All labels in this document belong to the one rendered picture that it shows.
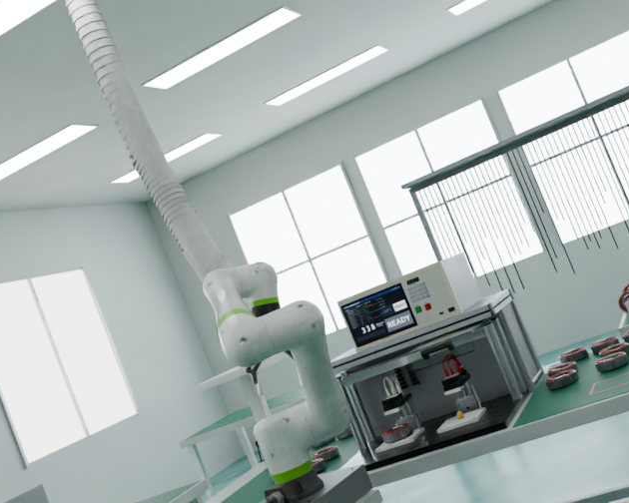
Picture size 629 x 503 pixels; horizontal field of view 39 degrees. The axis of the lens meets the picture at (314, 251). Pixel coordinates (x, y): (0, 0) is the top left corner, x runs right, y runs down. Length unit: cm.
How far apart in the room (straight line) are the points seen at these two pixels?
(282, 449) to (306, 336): 43
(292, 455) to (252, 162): 796
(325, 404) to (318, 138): 765
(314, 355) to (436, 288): 92
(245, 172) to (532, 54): 347
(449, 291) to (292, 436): 91
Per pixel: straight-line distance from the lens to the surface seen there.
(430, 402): 350
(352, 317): 339
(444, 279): 327
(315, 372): 253
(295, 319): 240
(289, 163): 1027
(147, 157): 461
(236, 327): 241
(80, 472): 875
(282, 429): 268
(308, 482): 272
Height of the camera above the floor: 133
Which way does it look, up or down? 3 degrees up
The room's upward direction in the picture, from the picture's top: 22 degrees counter-clockwise
